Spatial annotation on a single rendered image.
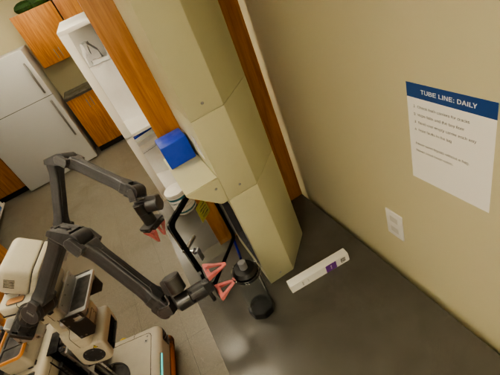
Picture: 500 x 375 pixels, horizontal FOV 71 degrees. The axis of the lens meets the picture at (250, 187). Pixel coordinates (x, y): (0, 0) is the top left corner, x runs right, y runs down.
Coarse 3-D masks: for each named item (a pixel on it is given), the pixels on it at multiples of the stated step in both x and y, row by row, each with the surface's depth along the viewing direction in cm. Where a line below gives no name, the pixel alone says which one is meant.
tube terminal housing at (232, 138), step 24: (240, 96) 110; (216, 120) 101; (240, 120) 109; (192, 144) 125; (216, 144) 104; (240, 144) 108; (264, 144) 125; (216, 168) 108; (240, 168) 112; (264, 168) 123; (240, 192) 116; (264, 192) 122; (240, 216) 120; (264, 216) 125; (288, 216) 142; (240, 240) 164; (264, 240) 130; (288, 240) 141; (264, 264) 136; (288, 264) 142
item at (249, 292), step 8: (256, 272) 120; (248, 280) 118; (256, 280) 120; (240, 288) 123; (248, 288) 121; (256, 288) 122; (264, 288) 126; (248, 296) 124; (256, 296) 124; (264, 296) 126; (248, 304) 128; (256, 304) 126; (264, 304) 127; (256, 312) 129; (264, 312) 129
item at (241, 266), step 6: (240, 264) 119; (246, 264) 121; (252, 264) 121; (234, 270) 122; (240, 270) 121; (246, 270) 120; (252, 270) 119; (234, 276) 120; (240, 276) 119; (246, 276) 118; (252, 276) 119
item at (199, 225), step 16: (176, 208) 126; (192, 208) 134; (208, 208) 144; (176, 224) 124; (192, 224) 133; (208, 224) 143; (224, 224) 155; (176, 240) 124; (192, 240) 132; (208, 240) 143; (224, 240) 154; (208, 256) 142; (224, 256) 153
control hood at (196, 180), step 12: (180, 168) 122; (192, 168) 119; (204, 168) 117; (180, 180) 116; (192, 180) 113; (204, 180) 111; (216, 180) 110; (192, 192) 108; (204, 192) 110; (216, 192) 112
